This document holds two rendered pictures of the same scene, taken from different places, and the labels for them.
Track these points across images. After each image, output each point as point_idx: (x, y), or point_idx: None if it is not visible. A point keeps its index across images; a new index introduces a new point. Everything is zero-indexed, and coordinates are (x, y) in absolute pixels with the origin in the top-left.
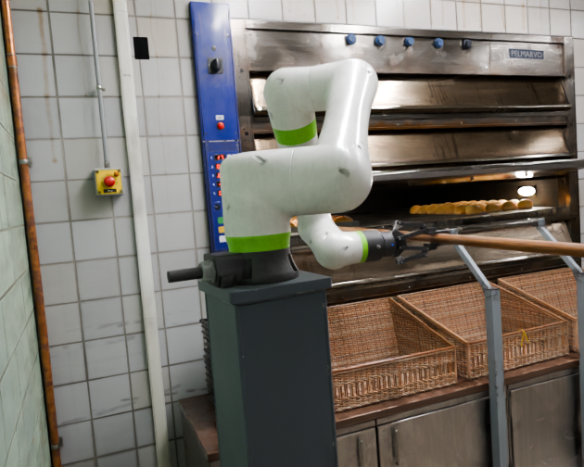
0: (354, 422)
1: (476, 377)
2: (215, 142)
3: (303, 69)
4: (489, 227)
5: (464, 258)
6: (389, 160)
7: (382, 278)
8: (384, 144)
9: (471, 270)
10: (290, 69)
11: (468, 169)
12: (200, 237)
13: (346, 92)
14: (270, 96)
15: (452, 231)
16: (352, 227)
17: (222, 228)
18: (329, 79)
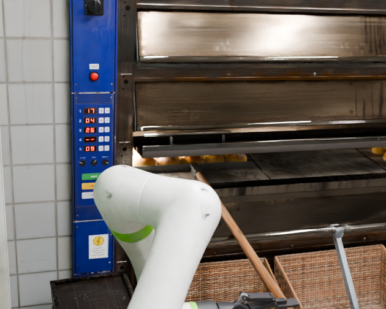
0: None
1: None
2: (86, 94)
3: (136, 186)
4: (383, 227)
5: (342, 267)
6: (295, 116)
7: (260, 240)
8: (293, 95)
9: (345, 282)
10: (122, 181)
11: (385, 140)
12: (62, 190)
13: (165, 261)
14: (97, 205)
15: (337, 232)
16: (226, 212)
17: (86, 184)
18: (160, 213)
